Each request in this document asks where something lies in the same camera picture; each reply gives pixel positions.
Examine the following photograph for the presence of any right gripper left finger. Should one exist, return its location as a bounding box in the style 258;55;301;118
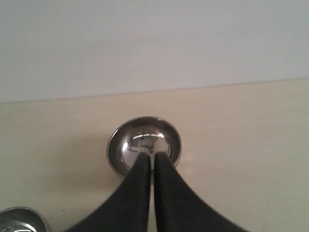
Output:
67;153;150;232

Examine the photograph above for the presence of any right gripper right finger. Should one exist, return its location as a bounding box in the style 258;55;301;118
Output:
154;152;245;232

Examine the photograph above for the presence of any patterned steel bowl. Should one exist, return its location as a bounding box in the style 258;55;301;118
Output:
106;116;182;177

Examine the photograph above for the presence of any plain steel bowl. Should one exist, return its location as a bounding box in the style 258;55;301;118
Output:
0;207;52;232

